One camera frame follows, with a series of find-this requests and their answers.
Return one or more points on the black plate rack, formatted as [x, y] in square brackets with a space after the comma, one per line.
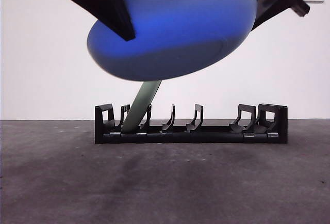
[206, 137]

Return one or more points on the blue plate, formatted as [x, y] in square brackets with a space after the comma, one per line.
[175, 33]

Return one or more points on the green plate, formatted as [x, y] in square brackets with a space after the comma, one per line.
[136, 115]

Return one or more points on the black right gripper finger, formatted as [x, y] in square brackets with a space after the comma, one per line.
[270, 7]

